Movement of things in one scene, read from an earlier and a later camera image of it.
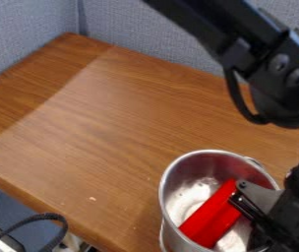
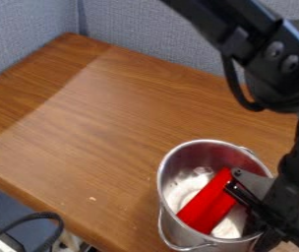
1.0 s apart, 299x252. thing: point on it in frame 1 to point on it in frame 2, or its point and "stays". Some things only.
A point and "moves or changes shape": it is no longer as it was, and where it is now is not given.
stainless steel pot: (190, 178) moves or changes shape
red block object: (211, 220) to (211, 204)
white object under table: (69, 243) stays
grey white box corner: (5, 244) stays
